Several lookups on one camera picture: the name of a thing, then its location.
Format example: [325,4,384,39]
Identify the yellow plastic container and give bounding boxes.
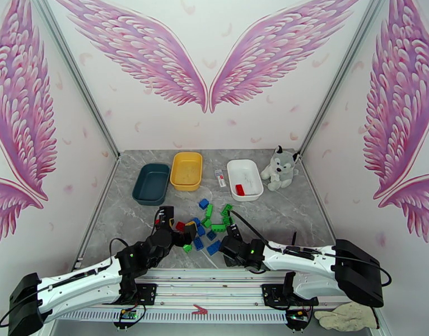
[169,152,204,192]

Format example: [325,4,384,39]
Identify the teal plastic container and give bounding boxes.
[132,163,171,207]

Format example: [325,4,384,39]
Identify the small circuit board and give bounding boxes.
[113,309,145,329]
[284,309,311,330]

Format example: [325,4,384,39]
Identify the white plastic container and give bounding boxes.
[226,159,264,202]

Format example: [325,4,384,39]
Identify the grey husky plush toy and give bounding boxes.
[260,145,301,192]

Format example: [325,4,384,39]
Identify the white work glove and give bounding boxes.
[314,301,380,330]

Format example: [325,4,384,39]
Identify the black right camera cable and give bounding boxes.
[229,211,271,246]

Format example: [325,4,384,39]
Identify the black camera cable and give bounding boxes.
[229,211,271,246]
[109,214,163,268]

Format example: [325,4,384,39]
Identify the aluminium linear rail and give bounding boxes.
[136,269,296,305]

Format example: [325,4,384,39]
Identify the black left camera cable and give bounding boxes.
[109,214,163,268]

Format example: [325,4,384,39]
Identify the aluminium table edge rail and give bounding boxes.
[299,155,341,248]
[71,155,122,271]

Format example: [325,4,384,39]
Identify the white perforated cable tray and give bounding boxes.
[53,307,292,324]

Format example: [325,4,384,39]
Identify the aluminium frame post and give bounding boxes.
[29,0,121,159]
[299,0,394,154]

